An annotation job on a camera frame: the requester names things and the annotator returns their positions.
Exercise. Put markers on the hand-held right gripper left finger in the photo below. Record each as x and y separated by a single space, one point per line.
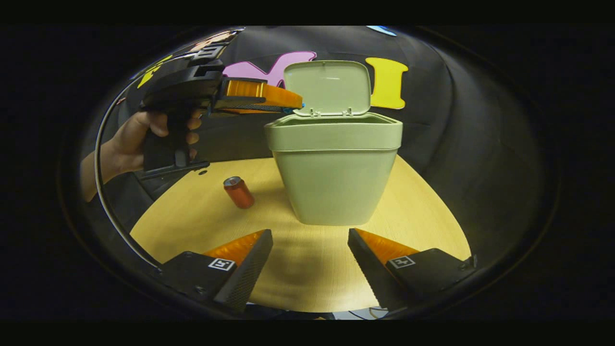
247 274

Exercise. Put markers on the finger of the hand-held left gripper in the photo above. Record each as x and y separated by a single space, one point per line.
250 103
245 113

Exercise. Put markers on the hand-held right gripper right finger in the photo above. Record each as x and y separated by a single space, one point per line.
367 274

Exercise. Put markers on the blue paper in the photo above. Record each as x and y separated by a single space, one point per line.
301 105

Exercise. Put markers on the orange pop can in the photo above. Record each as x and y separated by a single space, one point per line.
240 193

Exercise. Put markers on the pale green garbage bin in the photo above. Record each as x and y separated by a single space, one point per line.
336 182

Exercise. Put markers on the black backdrop cloth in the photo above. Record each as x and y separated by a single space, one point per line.
456 144

